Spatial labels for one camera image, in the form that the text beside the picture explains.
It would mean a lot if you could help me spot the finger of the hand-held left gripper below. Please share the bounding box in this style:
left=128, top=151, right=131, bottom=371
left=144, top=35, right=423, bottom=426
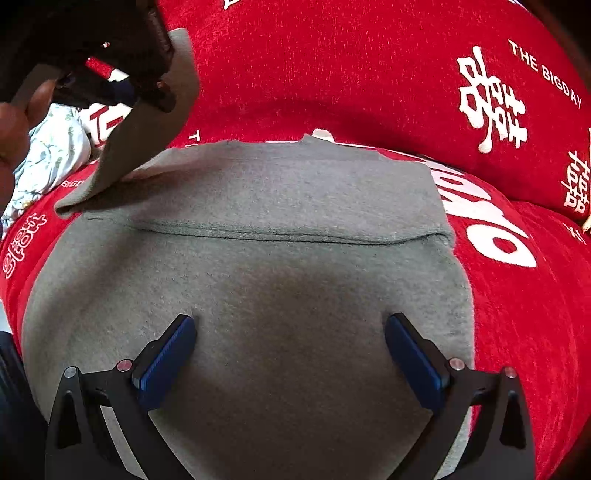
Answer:
left=134, top=0, right=178, bottom=114
left=53, top=68, right=138, bottom=110

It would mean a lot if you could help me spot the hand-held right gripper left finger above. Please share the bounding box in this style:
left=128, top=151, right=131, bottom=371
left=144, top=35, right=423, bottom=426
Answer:
left=45, top=314, right=198, bottom=480

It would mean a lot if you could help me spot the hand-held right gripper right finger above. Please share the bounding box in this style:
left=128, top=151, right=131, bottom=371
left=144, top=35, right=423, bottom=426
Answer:
left=385, top=313, right=536, bottom=480

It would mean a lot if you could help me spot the grey towel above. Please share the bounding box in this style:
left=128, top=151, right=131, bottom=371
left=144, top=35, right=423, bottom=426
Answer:
left=21, top=28, right=476, bottom=480

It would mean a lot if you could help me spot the person's left hand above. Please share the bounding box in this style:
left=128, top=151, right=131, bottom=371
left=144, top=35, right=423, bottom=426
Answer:
left=0, top=80, right=55, bottom=208

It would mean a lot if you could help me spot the white floral cloth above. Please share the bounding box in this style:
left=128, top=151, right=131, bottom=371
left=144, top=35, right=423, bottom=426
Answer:
left=2, top=102, right=100, bottom=222

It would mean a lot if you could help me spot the red printed sofa seat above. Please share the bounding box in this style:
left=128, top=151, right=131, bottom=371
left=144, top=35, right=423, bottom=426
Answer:
left=0, top=134, right=591, bottom=480

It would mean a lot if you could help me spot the red printed sofa backrest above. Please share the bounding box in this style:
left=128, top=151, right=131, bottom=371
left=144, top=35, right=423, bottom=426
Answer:
left=85, top=0, right=591, bottom=217

